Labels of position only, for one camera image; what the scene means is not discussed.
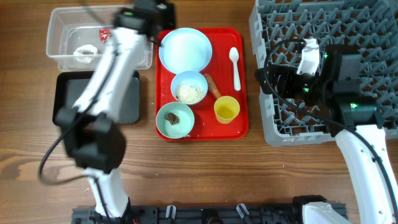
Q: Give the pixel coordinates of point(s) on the clear plastic bin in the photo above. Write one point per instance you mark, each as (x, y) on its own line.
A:
(72, 27)

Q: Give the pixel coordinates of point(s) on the orange carrot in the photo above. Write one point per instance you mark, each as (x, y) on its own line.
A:
(212, 88)

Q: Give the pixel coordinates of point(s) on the black plastic tray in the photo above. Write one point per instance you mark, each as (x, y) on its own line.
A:
(70, 85)

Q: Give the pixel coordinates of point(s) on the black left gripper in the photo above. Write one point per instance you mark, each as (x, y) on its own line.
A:
(171, 15)

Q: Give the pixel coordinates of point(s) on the brown food scrap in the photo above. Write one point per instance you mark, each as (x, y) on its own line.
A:
(172, 118)

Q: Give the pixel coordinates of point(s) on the red serving tray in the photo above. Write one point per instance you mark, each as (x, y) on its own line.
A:
(206, 127)

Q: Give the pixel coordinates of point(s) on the yellow plastic cup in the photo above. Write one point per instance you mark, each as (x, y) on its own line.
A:
(226, 109)

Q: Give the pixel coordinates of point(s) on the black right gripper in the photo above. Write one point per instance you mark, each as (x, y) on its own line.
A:
(288, 74)

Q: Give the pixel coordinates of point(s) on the white cooked rice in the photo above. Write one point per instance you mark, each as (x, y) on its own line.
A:
(189, 94)

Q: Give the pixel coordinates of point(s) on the red snack wrapper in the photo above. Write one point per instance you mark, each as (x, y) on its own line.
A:
(104, 34)

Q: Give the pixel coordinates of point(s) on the light blue plate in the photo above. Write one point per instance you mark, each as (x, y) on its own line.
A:
(185, 49)

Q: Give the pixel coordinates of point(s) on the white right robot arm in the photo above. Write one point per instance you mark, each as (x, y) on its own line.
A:
(326, 87)

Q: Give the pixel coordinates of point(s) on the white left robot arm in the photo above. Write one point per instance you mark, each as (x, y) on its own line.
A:
(88, 128)

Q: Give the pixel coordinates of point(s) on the white plastic spoon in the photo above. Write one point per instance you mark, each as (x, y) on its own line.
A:
(234, 57)

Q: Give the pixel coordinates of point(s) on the light blue bowl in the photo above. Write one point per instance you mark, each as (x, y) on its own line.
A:
(189, 78)

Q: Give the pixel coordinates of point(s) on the grey dishwasher rack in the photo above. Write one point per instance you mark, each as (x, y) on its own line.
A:
(371, 26)

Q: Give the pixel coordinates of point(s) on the light green bowl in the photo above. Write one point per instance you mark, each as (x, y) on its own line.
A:
(177, 131)

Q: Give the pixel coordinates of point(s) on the white tissue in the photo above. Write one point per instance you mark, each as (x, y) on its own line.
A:
(85, 54)

